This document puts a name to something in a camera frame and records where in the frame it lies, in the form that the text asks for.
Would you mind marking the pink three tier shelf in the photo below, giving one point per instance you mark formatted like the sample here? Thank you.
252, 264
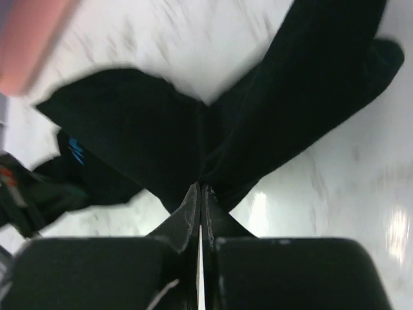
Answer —
29, 32

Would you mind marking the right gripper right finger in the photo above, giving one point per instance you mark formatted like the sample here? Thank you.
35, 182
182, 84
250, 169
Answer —
242, 271

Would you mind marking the black t shirt blue logo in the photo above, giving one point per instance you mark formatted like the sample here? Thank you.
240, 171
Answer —
123, 131

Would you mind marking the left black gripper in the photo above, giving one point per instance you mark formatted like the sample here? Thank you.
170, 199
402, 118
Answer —
31, 201

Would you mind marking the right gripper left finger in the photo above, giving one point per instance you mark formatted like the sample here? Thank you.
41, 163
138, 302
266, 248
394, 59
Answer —
157, 271

